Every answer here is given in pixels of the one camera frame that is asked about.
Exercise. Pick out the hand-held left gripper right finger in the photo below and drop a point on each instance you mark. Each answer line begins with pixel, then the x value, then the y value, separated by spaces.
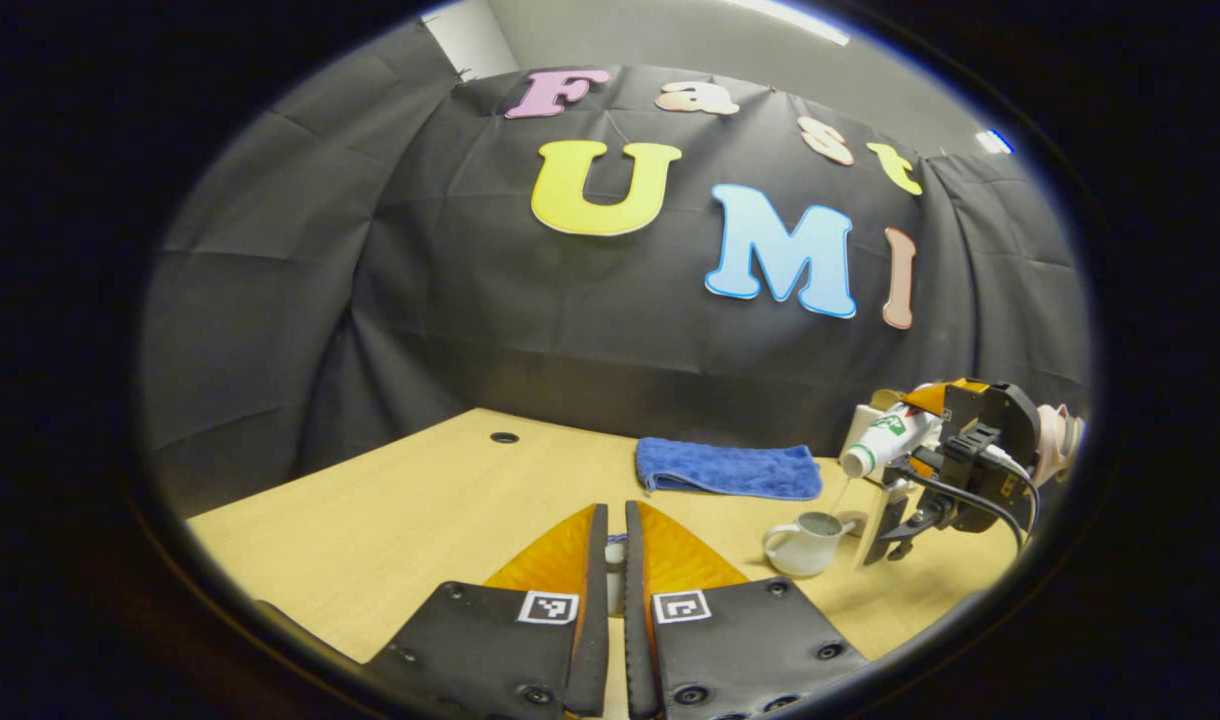
pixel 638 650

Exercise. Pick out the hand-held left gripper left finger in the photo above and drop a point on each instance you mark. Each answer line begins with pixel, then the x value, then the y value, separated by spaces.
pixel 598 640

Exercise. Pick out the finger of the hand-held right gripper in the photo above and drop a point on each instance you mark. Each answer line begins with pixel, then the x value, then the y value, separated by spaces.
pixel 935 395
pixel 885 520

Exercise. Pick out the white plastic water bottle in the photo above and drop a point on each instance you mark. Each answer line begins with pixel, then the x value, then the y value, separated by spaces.
pixel 885 440

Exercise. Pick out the white ceramic teacup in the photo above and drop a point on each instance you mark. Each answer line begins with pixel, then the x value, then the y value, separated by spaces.
pixel 805 545

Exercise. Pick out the white teacup lid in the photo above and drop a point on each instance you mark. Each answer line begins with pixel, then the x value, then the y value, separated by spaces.
pixel 616 555

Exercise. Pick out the blue towel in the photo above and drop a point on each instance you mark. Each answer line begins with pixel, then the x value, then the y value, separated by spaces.
pixel 730 468

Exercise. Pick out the black backdrop cloth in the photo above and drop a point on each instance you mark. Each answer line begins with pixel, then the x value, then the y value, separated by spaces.
pixel 470 330

